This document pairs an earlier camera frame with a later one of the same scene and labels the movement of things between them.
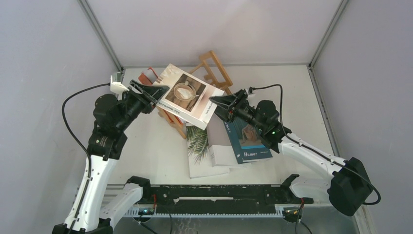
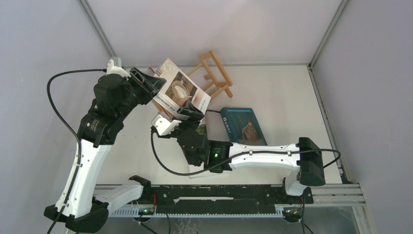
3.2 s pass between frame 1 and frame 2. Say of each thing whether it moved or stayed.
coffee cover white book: moved
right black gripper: moved
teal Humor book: stayed
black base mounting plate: stayed
